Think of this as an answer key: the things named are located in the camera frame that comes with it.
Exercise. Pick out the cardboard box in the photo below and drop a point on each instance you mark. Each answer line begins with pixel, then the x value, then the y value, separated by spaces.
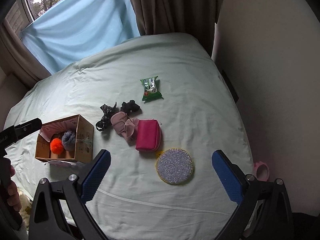
pixel 85 140

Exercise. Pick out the black scrunchie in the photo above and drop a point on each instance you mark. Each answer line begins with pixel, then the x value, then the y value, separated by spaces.
pixel 130 106

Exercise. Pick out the brown curtain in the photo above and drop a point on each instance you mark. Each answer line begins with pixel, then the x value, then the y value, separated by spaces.
pixel 15 52
pixel 170 5

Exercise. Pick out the light blue hanging cloth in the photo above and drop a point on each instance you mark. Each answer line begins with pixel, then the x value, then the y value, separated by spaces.
pixel 75 22

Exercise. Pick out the green foil packet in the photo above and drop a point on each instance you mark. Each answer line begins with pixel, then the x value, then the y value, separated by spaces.
pixel 150 90

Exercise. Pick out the yellow toy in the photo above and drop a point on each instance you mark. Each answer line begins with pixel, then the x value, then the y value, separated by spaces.
pixel 175 167

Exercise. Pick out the orange pompom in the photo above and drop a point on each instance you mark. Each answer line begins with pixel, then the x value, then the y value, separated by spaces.
pixel 57 145

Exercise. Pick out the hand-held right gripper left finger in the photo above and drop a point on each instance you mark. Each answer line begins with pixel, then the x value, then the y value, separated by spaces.
pixel 96 175

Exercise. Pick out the bed with pale green sheet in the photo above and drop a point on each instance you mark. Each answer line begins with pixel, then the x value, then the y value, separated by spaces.
pixel 175 67

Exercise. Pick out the grey fuzzy scrunchie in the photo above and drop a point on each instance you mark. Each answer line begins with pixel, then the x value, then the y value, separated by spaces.
pixel 68 140

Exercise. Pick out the person's left hand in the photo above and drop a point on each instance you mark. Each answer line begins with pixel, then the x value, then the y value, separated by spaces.
pixel 14 195

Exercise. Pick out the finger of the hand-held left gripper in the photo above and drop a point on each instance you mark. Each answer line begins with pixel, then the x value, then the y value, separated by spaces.
pixel 28 127

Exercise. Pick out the black patterned hair bow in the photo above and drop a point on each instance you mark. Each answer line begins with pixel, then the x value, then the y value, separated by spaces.
pixel 106 112

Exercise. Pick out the cream printed cloth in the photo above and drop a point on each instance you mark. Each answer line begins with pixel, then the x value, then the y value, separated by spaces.
pixel 25 205

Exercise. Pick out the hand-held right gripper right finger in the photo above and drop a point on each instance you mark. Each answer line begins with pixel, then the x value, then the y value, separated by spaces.
pixel 227 177

